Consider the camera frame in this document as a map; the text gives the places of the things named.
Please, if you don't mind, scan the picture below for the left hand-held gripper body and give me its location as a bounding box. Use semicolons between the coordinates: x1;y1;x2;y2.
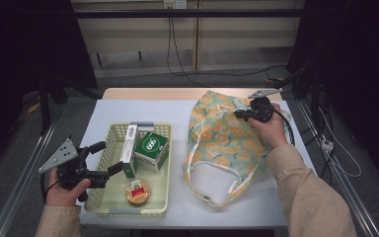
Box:
38;137;111;191

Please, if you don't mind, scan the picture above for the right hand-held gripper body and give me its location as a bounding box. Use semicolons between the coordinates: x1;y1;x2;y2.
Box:
248;87;284;124

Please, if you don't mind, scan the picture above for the long white medicine box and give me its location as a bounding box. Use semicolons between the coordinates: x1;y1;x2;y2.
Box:
120;123;140;179

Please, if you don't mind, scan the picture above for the citrus print fabric bag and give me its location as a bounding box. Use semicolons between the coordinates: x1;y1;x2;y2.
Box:
182;90;292;207

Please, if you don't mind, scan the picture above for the round container with red label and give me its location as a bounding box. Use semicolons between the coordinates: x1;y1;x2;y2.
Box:
125;179;152;205

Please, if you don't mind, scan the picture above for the green and white box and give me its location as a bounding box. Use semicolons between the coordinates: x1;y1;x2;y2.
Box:
133;131;170;173

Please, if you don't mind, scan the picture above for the pale green plastic basket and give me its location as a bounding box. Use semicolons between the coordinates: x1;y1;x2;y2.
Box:
84;121;173;216

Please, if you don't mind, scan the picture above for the person's right hand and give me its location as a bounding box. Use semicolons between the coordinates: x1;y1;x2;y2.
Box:
248;102;289;150

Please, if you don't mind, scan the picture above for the person's left hand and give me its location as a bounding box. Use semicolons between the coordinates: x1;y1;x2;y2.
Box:
44;167;92;207

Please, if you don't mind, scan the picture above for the black metal stand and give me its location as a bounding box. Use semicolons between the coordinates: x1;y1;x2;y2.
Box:
38;77;52;136

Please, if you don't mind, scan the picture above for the white table mat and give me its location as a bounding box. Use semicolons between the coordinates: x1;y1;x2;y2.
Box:
78;98;315;229

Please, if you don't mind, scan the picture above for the white power strip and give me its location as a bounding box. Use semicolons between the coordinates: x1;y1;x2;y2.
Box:
322;139;335;153

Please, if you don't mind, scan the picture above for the black horizontal bar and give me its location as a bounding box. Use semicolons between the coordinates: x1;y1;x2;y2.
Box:
73;9;305;19

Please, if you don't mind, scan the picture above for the right hand-held gripper cable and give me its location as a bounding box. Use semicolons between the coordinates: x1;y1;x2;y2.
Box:
272;108;296;146

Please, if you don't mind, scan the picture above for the black power cable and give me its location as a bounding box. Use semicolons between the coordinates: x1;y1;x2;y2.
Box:
169;8;289;79
166;8;211;88

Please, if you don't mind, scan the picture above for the white cable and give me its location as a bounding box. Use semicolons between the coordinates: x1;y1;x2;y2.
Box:
318;108;363;179

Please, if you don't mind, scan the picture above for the white wall socket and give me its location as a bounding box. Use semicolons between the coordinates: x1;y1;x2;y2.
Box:
163;0;188;10

